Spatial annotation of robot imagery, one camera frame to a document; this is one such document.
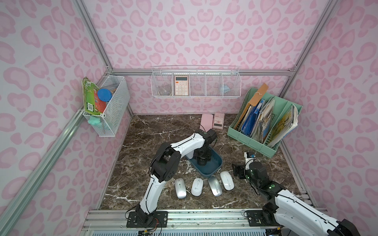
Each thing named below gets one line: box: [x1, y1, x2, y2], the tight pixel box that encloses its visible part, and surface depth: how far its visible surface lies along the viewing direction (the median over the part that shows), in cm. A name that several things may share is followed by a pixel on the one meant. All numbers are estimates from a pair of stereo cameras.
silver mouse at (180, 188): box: [174, 177, 187, 200], surface depth 84 cm
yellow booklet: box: [267, 103, 299, 148], surface depth 86 cm
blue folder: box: [240, 98, 266, 137], surface depth 95 cm
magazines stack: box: [252, 96, 276, 144], surface depth 90 cm
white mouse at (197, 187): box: [190, 177, 204, 197], surface depth 83 cm
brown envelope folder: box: [233, 83, 270, 130], surface depth 86 cm
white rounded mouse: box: [220, 171, 235, 191], surface depth 86 cm
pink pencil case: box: [199, 113, 214, 133], surface depth 116 cm
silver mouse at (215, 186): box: [207, 176, 222, 197], surface depth 85 cm
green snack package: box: [81, 76, 107, 115], surface depth 72 cm
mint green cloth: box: [87, 115, 102, 126], surface depth 65 cm
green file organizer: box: [226, 87, 304, 158], surface depth 95 cm
